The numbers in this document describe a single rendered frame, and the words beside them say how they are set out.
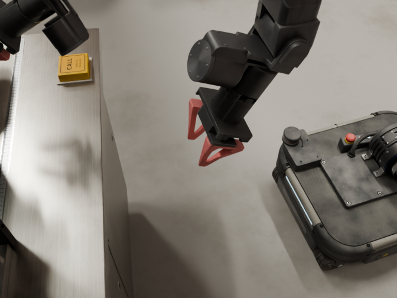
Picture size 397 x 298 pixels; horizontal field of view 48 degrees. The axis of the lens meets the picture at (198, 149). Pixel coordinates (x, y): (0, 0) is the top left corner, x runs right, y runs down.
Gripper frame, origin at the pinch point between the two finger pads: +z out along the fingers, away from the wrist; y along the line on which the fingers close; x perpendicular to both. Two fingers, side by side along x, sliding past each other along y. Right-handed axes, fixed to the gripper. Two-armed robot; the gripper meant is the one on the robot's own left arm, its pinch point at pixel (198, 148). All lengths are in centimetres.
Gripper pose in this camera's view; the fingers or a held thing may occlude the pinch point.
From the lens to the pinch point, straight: 74.9
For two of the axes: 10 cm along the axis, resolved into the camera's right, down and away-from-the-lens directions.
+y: 3.2, 7.6, -5.7
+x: 8.2, 0.7, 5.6
